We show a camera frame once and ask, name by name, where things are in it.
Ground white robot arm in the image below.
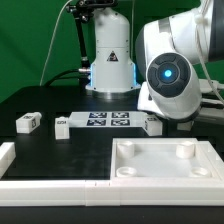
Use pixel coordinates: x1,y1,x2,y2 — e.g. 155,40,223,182
86,0,224,122

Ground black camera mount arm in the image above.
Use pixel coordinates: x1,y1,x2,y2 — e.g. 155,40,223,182
66,0,117,68

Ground white cable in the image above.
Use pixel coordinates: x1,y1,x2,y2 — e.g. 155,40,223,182
39,0,73,87

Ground white U-shaped fence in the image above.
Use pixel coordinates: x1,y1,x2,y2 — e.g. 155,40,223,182
0,143,224,206

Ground white square tabletop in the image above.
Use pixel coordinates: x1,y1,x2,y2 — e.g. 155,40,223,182
110,138,224,179

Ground white marker plate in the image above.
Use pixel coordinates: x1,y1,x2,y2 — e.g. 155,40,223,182
69,111,144,128

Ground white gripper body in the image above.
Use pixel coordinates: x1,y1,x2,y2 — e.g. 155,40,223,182
196,79,224,125

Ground black cable bundle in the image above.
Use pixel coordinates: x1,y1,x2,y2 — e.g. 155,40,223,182
44,68,92,88

